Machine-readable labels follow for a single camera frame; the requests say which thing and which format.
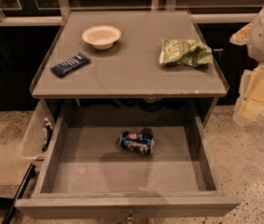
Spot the black bar on floor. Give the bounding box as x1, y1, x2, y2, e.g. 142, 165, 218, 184
1, 163, 35, 224

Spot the metal drawer handle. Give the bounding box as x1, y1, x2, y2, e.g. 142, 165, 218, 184
126, 211, 135, 224

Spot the green chip bag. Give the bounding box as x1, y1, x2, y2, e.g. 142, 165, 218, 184
160, 39, 213, 67

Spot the blue pepsi can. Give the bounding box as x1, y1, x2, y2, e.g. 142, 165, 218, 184
119, 132, 155, 156

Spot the open grey top drawer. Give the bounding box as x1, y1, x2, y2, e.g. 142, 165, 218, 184
16, 104, 240, 218

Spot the white paper bowl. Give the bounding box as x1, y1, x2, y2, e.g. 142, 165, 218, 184
82, 25, 121, 50

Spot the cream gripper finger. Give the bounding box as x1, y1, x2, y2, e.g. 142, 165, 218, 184
229, 23, 251, 46
233, 63, 264, 126

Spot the grey cabinet counter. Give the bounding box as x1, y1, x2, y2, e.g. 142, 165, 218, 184
31, 11, 229, 120

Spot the blue snack bar wrapper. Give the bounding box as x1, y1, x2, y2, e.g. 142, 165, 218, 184
50, 52, 90, 77

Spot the blue item in bin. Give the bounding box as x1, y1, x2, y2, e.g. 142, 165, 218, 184
42, 118, 53, 152

